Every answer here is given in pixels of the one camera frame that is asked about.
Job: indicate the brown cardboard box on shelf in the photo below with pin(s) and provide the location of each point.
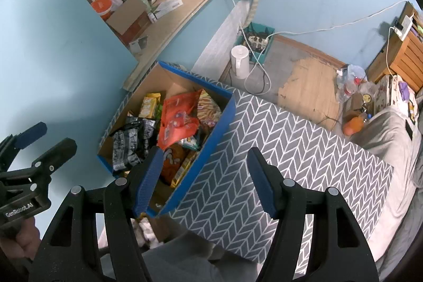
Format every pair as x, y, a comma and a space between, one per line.
129, 20

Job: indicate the small yellow snack box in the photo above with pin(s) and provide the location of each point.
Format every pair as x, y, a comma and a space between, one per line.
150, 105

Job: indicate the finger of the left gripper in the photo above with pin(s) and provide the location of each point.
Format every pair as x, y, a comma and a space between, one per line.
47, 163
13, 144

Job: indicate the teal plastic basket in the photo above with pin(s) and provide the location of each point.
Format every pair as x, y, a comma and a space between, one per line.
258, 39

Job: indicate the white electric kettle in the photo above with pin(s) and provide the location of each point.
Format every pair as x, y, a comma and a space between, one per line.
240, 61

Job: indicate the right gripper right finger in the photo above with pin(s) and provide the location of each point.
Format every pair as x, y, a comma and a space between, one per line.
339, 250

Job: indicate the teal silver snack bag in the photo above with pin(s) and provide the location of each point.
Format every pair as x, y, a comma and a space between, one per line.
194, 142

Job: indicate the grey bed blanket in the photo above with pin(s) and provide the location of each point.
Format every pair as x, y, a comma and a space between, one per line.
397, 141

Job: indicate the wooden nightstand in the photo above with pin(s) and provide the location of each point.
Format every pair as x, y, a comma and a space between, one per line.
402, 53

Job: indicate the grey chevron pattern cloth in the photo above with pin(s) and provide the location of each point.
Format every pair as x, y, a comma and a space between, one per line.
217, 200

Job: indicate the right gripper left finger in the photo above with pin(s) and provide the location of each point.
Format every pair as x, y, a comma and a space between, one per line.
91, 237

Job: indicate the wooden window shelf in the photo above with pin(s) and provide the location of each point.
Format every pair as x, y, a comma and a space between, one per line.
159, 36

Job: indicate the blue cardboard box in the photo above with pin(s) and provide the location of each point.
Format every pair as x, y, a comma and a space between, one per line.
169, 81

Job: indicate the clear plastic bottle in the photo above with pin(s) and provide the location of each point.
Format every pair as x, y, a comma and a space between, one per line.
347, 85

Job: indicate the long yellow biscuit pack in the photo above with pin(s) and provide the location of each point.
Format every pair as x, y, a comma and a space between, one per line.
184, 168

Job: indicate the orange drink bottle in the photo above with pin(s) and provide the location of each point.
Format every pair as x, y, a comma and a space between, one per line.
353, 126

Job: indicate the striped yellow red snack bag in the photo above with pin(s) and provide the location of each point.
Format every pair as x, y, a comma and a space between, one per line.
208, 111

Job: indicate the orange green snack bag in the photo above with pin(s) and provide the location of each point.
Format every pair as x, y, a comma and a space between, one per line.
173, 158

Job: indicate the orange plastic tub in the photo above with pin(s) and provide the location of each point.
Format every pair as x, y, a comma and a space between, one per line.
102, 8

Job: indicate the person's left hand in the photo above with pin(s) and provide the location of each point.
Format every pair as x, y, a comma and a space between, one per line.
26, 242

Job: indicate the black snack packet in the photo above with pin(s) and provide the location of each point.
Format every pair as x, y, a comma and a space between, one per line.
125, 148
142, 135

